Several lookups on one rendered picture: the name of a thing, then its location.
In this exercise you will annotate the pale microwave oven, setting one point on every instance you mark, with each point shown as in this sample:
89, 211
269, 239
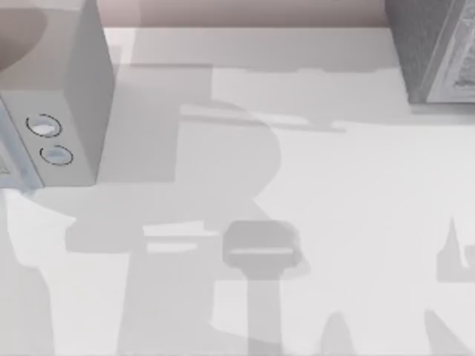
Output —
79, 104

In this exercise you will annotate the small round microwave knob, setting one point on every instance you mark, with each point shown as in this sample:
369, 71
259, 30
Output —
56, 155

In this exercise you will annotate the large round microwave knob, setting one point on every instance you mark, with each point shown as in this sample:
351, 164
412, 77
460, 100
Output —
44, 125

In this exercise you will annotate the pale microwave door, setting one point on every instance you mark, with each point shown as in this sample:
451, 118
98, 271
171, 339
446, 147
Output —
11, 159

